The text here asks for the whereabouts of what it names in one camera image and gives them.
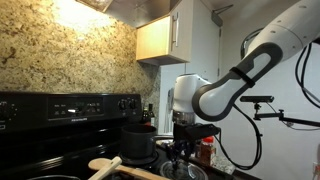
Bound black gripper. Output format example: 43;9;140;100
165;123;201;165

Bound glass lid with steel rim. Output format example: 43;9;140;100
159;159;209;180

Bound spice jar with red cap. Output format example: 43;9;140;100
199;135;217;167

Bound clear crinkled plastic container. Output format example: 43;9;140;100
213;154;238;175

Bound dark glass bottle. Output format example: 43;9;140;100
147;103;156;127
142;107;151;126

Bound light wooden spatula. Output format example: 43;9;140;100
88;155;123;180

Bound brown wooden spoon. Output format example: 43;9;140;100
87;157;171;180

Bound wooden cabinet with white door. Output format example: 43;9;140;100
135;0;195;66

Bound grey door closer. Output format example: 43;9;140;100
210;3;234;28

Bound steel range hood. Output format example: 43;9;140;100
75;0;183;29

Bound black electric stove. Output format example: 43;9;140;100
0;90;234;180

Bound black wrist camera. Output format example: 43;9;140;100
194;123;222;138

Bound black pot with steel handle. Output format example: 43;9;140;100
119;123;176;160

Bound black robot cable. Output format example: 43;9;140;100
213;28;320;171

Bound black bar-shaped camera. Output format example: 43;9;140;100
239;95;275;103

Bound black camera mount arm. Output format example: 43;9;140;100
252;102;320;128

